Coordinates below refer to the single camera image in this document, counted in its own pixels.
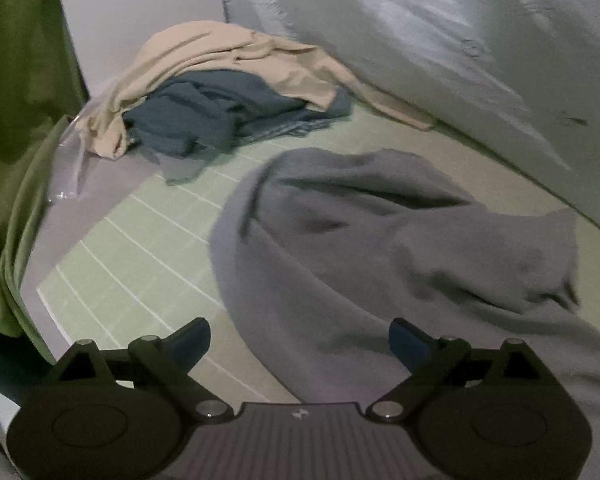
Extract grey garment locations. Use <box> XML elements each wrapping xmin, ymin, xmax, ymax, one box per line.
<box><xmin>209</xmin><ymin>147</ymin><xmax>600</xmax><ymax>443</ymax></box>

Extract beige garment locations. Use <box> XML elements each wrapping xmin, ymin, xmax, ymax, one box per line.
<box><xmin>75</xmin><ymin>20</ymin><xmax>437</xmax><ymax>161</ymax></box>

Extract clear plastic bag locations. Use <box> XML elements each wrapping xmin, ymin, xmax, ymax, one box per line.
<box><xmin>47</xmin><ymin>110</ymin><xmax>131</xmax><ymax>202</ymax></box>

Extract blue striped cloth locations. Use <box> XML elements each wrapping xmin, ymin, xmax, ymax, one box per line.
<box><xmin>237</xmin><ymin>109</ymin><xmax>333</xmax><ymax>142</ymax></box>

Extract green grid mat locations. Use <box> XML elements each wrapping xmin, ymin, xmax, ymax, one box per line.
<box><xmin>36</xmin><ymin>94</ymin><xmax>600</xmax><ymax>406</ymax></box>

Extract dark teal garment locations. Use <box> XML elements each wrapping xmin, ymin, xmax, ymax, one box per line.
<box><xmin>122</xmin><ymin>69</ymin><xmax>353</xmax><ymax>157</ymax></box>

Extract pale blue bedsheet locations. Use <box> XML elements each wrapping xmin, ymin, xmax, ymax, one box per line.
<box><xmin>215</xmin><ymin>0</ymin><xmax>600</xmax><ymax>241</ymax></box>

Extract green curtain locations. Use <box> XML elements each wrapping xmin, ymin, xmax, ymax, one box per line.
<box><xmin>0</xmin><ymin>0</ymin><xmax>92</xmax><ymax>367</ymax></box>

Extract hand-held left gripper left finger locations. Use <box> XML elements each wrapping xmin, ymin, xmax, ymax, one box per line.
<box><xmin>55</xmin><ymin>317</ymin><xmax>229</xmax><ymax>422</ymax></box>

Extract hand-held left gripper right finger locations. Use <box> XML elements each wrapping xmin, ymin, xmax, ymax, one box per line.
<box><xmin>367</xmin><ymin>317</ymin><xmax>541</xmax><ymax>423</ymax></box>

